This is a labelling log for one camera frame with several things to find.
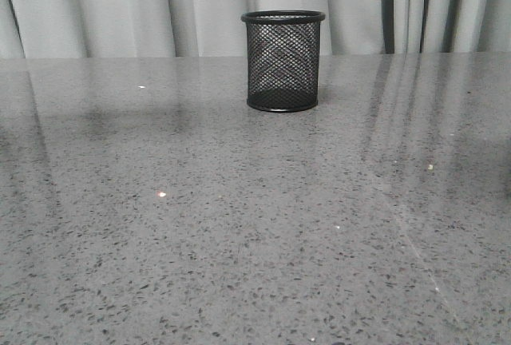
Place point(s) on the grey curtain backdrop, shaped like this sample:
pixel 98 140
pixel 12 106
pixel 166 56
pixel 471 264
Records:
pixel 212 28

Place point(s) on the black mesh pen bucket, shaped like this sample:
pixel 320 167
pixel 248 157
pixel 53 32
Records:
pixel 283 59

